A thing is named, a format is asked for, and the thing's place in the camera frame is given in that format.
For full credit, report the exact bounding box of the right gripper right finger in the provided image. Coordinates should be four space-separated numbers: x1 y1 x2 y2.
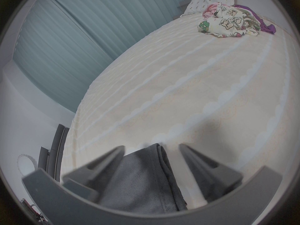
179 144 243 206

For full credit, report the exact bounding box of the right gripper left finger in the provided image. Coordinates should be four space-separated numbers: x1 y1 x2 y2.
62 145 125 203

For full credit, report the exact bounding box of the black T-shirt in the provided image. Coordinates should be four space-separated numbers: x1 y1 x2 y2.
98 143 188 214

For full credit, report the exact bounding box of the black chest of drawers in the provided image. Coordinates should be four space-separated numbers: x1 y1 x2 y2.
38 124 70 181

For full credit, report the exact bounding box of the bed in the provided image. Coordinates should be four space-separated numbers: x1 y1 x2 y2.
60 0 296 196

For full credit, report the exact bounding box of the white printed pyjama garment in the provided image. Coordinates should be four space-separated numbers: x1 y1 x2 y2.
197 2 261 38

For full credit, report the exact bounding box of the purple satin garment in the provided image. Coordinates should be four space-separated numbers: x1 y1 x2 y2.
234 4 276 35

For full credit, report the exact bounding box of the pink garment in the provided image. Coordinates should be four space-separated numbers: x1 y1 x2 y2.
202 2 219 19

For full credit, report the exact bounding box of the grey bedside table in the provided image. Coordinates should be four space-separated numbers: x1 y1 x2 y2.
173 0 192 19

